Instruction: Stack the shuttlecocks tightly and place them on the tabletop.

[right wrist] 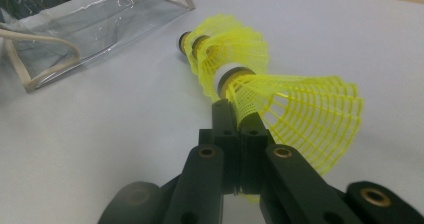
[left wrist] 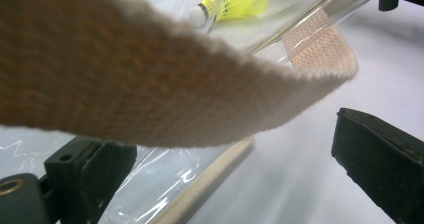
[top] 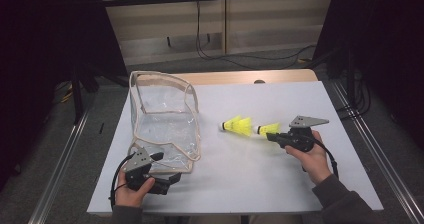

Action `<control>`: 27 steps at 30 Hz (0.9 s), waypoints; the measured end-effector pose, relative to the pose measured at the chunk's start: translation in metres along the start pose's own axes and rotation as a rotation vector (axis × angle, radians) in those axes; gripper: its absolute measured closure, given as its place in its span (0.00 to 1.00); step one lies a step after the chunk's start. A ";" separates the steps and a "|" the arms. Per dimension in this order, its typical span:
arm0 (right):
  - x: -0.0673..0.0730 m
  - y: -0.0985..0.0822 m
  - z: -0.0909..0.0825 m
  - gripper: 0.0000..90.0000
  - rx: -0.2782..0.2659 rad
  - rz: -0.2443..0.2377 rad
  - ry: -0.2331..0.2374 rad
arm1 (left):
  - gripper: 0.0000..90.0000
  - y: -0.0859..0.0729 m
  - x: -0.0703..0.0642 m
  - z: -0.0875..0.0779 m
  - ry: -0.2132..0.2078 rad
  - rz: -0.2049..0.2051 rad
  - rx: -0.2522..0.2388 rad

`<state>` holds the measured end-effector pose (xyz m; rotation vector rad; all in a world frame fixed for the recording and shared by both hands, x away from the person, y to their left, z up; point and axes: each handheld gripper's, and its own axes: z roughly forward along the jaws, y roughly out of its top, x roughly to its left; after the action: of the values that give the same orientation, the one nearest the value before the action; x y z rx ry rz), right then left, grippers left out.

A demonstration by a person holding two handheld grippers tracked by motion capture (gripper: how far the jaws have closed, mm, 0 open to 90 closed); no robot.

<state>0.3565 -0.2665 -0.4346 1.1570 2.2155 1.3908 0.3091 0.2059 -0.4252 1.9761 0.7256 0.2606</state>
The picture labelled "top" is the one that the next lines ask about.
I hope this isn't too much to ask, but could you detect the clear plastic tote bag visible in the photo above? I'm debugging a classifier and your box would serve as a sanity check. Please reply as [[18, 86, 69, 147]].
[[128, 70, 202, 175]]

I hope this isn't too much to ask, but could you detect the person's left hand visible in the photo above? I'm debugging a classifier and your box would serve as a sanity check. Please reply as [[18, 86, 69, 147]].
[[114, 173, 156, 208]]

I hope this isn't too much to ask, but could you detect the hanging black wall cable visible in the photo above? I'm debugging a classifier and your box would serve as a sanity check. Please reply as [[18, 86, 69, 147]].
[[194, 0, 318, 70]]

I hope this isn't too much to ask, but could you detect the black floor cable bundle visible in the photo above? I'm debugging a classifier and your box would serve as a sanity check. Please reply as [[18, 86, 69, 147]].
[[336, 80, 372, 118]]

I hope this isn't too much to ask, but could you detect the white table cover sheet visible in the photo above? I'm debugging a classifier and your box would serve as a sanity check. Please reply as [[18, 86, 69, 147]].
[[87, 80, 384, 216]]

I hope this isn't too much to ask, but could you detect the wooden table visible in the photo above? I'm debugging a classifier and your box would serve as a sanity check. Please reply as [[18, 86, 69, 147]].
[[136, 68, 319, 87]]

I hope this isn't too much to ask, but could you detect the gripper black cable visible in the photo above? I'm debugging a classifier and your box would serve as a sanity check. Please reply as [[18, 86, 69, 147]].
[[311, 137, 339, 180], [109, 152, 136, 210]]

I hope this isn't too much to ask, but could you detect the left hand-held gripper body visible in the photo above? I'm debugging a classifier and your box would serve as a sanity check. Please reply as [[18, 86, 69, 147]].
[[122, 147, 163, 195]]

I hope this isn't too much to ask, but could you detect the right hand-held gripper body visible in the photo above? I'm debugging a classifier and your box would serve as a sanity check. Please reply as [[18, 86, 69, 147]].
[[287, 115, 330, 153]]

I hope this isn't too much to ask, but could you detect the black curtain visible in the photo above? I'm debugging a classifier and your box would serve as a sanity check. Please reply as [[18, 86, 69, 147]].
[[313, 0, 424, 148], [0, 0, 129, 185]]

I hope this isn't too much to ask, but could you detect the metal floor rail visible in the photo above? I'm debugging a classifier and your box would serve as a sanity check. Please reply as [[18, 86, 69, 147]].
[[331, 80, 424, 224], [28, 110, 91, 224]]

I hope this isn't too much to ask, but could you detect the black metal stand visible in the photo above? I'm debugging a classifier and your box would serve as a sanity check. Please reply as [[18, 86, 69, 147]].
[[71, 60, 101, 125]]

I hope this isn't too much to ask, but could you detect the person's right hand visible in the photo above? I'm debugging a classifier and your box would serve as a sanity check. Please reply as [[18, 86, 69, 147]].
[[284, 130, 333, 186]]

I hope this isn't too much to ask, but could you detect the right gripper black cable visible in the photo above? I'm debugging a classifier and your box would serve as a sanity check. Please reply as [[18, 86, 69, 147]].
[[311, 137, 339, 180]]

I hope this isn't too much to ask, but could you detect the yellow floor cable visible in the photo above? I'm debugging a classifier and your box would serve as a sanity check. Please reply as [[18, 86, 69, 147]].
[[59, 83, 74, 103]]

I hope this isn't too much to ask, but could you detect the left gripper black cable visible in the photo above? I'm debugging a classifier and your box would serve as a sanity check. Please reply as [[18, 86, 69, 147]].
[[109, 152, 136, 210]]

